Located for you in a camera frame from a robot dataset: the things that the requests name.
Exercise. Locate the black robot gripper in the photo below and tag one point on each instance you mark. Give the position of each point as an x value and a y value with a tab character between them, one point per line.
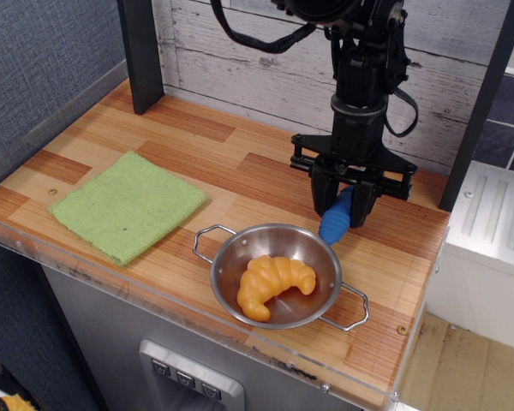
353	153

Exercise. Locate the blue handled metal spoon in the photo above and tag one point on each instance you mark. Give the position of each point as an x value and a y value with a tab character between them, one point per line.
336	220

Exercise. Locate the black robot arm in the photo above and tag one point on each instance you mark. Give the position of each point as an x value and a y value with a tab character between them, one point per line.
367	47

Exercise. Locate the orange plastic croissant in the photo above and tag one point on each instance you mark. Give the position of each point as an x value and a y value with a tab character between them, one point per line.
268	277

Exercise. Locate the white ribbed side cabinet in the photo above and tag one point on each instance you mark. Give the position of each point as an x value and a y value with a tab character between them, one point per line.
473	282

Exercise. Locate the green folded cloth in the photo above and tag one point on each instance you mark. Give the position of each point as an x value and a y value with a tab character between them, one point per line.
128	207

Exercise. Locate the silver button control panel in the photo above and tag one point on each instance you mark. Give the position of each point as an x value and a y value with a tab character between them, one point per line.
179	383

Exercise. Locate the grey toy kitchen cabinet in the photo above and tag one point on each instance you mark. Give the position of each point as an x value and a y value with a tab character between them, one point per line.
108	330

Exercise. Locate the yellow toy at corner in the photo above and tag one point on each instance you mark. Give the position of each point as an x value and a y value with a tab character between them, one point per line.
15	403

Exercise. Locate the steel two-handled bowl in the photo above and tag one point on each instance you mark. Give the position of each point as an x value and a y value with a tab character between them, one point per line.
291	309

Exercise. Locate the black right frame post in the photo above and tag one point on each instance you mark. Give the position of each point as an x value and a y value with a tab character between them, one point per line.
502	51

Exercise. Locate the black frame post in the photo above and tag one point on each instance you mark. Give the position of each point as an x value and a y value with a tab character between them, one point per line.
141	52
502	51

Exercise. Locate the black left frame post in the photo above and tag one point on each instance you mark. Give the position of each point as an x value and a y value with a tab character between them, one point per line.
141	52

